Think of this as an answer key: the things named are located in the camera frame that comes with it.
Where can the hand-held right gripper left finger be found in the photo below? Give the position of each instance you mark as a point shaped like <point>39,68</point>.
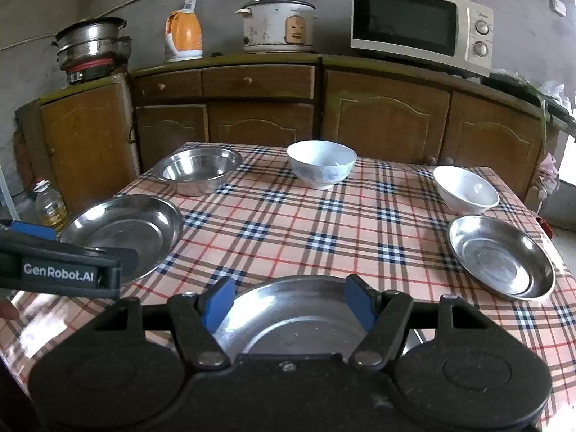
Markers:
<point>218,306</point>

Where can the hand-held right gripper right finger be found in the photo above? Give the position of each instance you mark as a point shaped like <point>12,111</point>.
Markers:
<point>362,303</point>

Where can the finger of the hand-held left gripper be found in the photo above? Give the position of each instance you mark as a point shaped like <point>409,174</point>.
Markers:
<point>129,263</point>

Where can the steel plate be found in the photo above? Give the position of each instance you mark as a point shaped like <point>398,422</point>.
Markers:
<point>135,229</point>
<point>499,256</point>
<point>292,324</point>

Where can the steel bowl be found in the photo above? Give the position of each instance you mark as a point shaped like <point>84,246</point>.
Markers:
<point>198,171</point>

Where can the white bowl with blue pattern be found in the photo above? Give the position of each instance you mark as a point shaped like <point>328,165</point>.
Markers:
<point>321,166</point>

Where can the plain white bowl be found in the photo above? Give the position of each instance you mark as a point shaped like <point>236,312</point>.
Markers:
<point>468,189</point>

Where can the person's left hand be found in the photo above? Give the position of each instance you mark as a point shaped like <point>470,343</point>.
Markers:
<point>8,311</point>

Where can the cooking oil bottle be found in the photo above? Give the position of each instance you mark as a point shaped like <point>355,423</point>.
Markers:
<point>51,209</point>

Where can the plaid tablecloth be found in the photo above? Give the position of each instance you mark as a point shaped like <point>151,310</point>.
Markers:
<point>292,234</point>

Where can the small wooden cabinet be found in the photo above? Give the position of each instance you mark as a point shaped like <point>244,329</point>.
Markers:
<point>85,144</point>

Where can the long wooden cabinet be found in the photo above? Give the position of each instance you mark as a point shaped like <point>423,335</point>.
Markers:
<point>382,117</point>

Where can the red bag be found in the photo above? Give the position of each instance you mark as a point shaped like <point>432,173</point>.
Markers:
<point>543,227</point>

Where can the stacked steel pots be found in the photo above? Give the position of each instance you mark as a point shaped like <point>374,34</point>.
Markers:
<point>90,45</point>

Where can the pink plastic bag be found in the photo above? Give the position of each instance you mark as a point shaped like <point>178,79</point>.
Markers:
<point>546,171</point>

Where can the orange electric kettle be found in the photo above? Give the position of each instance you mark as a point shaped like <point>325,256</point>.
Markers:
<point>184,36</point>

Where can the black tray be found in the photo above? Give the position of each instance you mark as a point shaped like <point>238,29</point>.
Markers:
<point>517,85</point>

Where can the white rice cooker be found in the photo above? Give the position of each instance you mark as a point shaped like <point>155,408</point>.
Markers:
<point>279,27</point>

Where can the cream microwave oven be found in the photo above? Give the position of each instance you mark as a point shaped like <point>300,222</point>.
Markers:
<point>405,22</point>

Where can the white plastic bag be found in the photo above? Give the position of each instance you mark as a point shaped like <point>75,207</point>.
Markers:
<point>555,94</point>

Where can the white wall socket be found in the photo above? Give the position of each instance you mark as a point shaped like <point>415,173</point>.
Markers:
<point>559,7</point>

